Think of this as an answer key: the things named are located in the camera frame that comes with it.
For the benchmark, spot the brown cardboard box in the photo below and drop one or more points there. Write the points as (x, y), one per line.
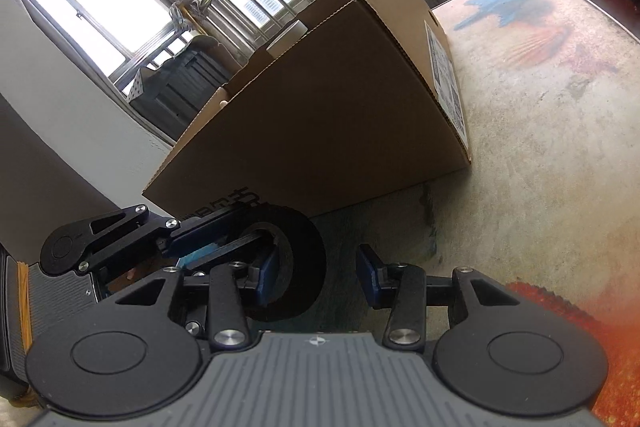
(325, 107)

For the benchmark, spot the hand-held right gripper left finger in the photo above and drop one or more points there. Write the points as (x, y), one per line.
(268, 277)

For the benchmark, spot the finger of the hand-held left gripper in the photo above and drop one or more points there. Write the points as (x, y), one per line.
(210, 224)
(240, 247)

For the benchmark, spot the black tape roll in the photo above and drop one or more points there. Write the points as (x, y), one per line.
(306, 257)

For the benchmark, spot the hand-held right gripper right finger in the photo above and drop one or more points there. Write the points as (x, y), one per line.
(372, 277)

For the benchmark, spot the white mop head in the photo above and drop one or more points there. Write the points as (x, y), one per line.
(187, 9)

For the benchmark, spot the dark slatted cabinet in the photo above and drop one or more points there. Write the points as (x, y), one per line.
(180, 87)

